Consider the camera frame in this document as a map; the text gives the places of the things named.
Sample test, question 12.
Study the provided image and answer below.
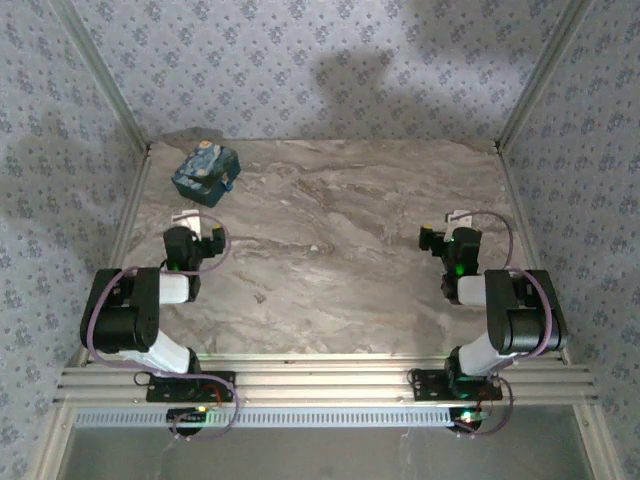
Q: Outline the blue starry night print box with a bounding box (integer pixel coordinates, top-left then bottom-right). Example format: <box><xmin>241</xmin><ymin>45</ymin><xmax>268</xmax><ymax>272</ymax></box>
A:
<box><xmin>170</xmin><ymin>139</ymin><xmax>242</xmax><ymax>207</ymax></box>

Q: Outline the circuit board with green light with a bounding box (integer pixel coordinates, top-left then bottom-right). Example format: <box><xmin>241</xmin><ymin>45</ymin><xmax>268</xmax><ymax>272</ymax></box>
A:
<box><xmin>449</xmin><ymin>407</ymin><xmax>490</xmax><ymax>427</ymax></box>
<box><xmin>167</xmin><ymin>407</ymin><xmax>210</xmax><ymax>422</ymax></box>

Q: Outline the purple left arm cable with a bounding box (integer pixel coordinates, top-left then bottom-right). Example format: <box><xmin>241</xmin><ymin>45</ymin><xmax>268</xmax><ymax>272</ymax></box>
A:
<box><xmin>82</xmin><ymin>212</ymin><xmax>233</xmax><ymax>374</ymax></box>

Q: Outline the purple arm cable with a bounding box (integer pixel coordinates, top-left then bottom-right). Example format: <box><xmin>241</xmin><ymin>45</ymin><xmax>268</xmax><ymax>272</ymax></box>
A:
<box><xmin>467</xmin><ymin>209</ymin><xmax>564</xmax><ymax>381</ymax></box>
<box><xmin>82</xmin><ymin>212</ymin><xmax>233</xmax><ymax>374</ymax></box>

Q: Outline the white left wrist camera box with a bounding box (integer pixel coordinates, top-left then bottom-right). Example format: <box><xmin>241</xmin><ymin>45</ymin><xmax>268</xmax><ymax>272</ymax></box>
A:
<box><xmin>171</xmin><ymin>210</ymin><xmax>204</xmax><ymax>239</ymax></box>

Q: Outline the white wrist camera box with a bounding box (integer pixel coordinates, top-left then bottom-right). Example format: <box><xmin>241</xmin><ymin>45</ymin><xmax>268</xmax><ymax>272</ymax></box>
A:
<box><xmin>444</xmin><ymin>209</ymin><xmax>475</xmax><ymax>231</ymax></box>
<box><xmin>171</xmin><ymin>210</ymin><xmax>204</xmax><ymax>239</ymax></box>

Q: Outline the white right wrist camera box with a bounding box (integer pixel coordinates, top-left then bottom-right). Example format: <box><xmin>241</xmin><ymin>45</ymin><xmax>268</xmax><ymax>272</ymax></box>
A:
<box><xmin>444</xmin><ymin>209</ymin><xmax>475</xmax><ymax>231</ymax></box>

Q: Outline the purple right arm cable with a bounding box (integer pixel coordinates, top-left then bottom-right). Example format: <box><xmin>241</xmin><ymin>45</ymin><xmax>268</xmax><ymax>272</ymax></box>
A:
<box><xmin>467</xmin><ymin>209</ymin><xmax>564</xmax><ymax>381</ymax></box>

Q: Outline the aluminium table side rail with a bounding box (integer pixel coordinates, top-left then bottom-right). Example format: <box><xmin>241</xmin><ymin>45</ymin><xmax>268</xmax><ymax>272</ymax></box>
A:
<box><xmin>497</xmin><ymin>148</ymin><xmax>572</xmax><ymax>364</ymax></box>
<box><xmin>69</xmin><ymin>148</ymin><xmax>154</xmax><ymax>366</ymax></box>

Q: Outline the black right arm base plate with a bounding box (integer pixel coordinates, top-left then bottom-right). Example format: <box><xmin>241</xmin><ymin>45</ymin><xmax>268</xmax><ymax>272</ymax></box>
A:
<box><xmin>408</xmin><ymin>368</ymin><xmax>504</xmax><ymax>401</ymax></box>

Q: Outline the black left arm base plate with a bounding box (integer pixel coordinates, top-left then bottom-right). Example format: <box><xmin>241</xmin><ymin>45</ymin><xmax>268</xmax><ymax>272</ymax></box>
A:
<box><xmin>145</xmin><ymin>370</ymin><xmax>237</xmax><ymax>404</ymax></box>

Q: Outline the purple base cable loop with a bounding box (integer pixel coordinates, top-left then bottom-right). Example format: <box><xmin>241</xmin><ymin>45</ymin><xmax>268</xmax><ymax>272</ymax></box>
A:
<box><xmin>454</xmin><ymin>375</ymin><xmax>515</xmax><ymax>439</ymax></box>
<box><xmin>169</xmin><ymin>374</ymin><xmax>242</xmax><ymax>442</ymax></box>

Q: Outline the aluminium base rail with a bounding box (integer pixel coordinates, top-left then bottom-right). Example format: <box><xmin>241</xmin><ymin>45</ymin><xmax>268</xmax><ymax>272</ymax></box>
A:
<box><xmin>54</xmin><ymin>355</ymin><xmax>599</xmax><ymax>405</ymax></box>

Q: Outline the aluminium frame post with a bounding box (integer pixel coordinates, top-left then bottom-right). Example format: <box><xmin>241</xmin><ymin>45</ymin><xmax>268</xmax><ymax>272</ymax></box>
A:
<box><xmin>49</xmin><ymin>0</ymin><xmax>153</xmax><ymax>154</ymax></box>
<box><xmin>494</xmin><ymin>0</ymin><xmax>599</xmax><ymax>154</ymax></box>

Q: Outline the grey slotted cable duct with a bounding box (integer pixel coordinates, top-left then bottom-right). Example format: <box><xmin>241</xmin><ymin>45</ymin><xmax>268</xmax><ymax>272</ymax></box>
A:
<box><xmin>72</xmin><ymin>407</ymin><xmax>494</xmax><ymax>430</ymax></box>

